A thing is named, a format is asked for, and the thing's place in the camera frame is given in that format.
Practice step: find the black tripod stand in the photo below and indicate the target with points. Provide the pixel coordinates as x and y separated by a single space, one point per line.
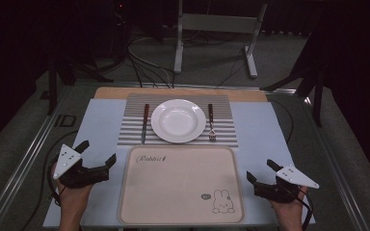
317 96
52 93

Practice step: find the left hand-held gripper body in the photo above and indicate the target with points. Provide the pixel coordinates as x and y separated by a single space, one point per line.
66 160

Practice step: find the person's right hand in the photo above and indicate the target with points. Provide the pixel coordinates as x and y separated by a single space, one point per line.
287 208

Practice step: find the person's left hand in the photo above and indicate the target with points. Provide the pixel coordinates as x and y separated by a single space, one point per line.
72 195

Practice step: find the beige rabbit print mat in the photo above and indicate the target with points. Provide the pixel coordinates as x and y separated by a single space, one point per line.
173 189

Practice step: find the white plate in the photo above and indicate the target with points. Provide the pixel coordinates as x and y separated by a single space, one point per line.
178 120

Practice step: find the aluminium floor rail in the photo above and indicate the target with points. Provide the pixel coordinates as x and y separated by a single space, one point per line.
186 85
337 173
22 160

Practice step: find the grey striped placemat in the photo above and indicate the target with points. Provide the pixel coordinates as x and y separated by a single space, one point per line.
131 128

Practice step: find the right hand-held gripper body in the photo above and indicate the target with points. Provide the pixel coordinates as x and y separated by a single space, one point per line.
294 177

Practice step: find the grey metal stand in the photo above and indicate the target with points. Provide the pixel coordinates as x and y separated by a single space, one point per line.
218 23

